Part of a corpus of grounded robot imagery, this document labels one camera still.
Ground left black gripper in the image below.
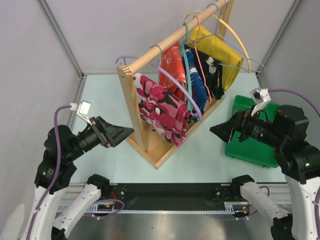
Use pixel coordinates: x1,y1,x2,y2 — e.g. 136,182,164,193
66,114,135,160

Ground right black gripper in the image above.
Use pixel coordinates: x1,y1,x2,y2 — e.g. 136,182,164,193
209,103,285,147

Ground pink camouflage trousers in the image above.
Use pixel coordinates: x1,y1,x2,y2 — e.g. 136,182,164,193
132,73,190,147

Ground purple hanger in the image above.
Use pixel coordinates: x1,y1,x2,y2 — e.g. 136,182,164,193
115,55,204,123

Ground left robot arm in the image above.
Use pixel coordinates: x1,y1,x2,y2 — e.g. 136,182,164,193
22,116,134,240

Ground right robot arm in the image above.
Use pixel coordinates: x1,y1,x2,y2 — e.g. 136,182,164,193
209,105,320,240

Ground pink hanger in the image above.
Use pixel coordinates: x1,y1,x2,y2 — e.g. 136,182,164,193
191,15,213,105

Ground blue patterned trousers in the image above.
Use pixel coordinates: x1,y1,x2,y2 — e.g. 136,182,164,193
184,45,207,115

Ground orange white trousers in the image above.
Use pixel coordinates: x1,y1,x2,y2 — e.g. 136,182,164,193
158,42,186,100

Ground teal hanger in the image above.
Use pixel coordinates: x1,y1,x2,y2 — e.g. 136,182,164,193
179,21,193,112

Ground yellow trousers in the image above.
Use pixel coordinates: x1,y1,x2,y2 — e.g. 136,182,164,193
188,26,244,91

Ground yellow hanger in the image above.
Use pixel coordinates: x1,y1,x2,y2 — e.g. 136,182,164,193
183,10,252,74

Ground green plastic tray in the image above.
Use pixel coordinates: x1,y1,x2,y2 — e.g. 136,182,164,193
225,95,278,168

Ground wooden clothes rack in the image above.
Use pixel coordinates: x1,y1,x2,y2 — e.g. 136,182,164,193
117,0,234,170

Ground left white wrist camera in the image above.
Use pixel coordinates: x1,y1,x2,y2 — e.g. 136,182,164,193
70,100,92,125

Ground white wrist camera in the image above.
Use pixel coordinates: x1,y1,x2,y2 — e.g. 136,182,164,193
70,100,92,125
250,88,271,117

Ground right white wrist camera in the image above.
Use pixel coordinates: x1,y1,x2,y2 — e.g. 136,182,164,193
250,88,271,117

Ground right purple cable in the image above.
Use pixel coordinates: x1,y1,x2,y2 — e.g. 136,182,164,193
267,88,320,116

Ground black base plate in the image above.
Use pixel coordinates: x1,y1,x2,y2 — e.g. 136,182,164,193
100,183,247,212

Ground white cable duct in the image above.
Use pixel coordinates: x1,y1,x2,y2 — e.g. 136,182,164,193
57,201,251,215

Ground light blue wire hanger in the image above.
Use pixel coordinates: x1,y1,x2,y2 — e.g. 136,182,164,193
183,10,255,76

